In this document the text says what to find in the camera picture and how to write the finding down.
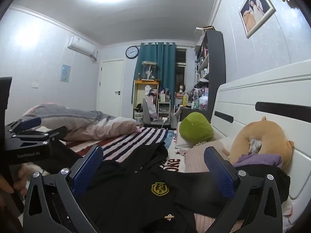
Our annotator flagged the pink and grey duvet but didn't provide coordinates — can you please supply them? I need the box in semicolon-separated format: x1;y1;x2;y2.
21;103;142;142

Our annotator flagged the yellow shelf cabinet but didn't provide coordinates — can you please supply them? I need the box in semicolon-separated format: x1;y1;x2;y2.
132;79;160;127

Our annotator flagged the grey chair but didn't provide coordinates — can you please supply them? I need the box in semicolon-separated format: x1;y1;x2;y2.
142;98;172;128

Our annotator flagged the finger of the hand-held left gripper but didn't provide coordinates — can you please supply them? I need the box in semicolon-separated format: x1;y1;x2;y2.
5;117;42;134
11;125;68;144

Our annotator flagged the glass display case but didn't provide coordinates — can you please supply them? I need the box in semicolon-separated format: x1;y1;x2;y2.
141;61;157;81

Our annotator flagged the round wall clock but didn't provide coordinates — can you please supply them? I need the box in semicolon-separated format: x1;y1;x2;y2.
125;46;140;60

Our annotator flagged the dark tall bookshelf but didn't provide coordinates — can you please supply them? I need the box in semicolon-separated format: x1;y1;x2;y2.
194;26;226;117

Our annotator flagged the small blue wall poster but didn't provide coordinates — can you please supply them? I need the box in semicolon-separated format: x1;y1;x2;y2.
60;64;72;83

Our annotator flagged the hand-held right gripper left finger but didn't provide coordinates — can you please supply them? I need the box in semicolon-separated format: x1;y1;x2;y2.
22;144;105;233

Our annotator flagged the white air conditioner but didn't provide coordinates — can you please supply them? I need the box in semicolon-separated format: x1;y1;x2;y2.
67;36;99;63

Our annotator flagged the green plush toy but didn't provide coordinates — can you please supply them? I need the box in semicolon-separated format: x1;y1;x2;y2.
179;112;214;143

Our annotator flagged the orange plush pillow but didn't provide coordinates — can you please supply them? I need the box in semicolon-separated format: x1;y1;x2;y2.
222;116;295;171

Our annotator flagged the pink pillow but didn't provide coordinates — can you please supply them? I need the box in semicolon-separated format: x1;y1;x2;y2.
184;138;235;173

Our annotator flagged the window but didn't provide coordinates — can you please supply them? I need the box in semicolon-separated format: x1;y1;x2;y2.
175;48;188;96

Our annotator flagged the wig on mannequin head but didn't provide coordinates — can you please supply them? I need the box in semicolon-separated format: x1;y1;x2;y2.
176;82;185;99

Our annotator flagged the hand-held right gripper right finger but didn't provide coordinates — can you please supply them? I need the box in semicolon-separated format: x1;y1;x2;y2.
204;146;284;233

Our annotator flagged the white bed headboard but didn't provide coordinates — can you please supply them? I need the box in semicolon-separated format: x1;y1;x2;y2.
209;59;311;201

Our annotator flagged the white door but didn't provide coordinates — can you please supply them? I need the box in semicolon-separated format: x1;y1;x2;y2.
98;59;126;117

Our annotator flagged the small white rack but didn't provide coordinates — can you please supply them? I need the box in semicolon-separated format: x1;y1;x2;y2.
157;93;171;121

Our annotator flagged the purple cloth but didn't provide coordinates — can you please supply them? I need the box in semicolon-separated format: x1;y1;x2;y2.
233;154;284;170

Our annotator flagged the framed wall picture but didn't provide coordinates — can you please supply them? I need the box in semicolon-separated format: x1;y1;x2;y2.
238;0;276;39

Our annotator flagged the teal curtain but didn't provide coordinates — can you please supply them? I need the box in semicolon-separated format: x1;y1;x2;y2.
132;42;177;98

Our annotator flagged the person's left hand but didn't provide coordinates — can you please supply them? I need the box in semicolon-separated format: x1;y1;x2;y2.
0;164;29;197

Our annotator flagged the striped bed sheet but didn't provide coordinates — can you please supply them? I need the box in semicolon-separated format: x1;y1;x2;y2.
59;126;186;174

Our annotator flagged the white pillow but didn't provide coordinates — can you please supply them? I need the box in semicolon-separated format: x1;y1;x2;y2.
174;121;195;149

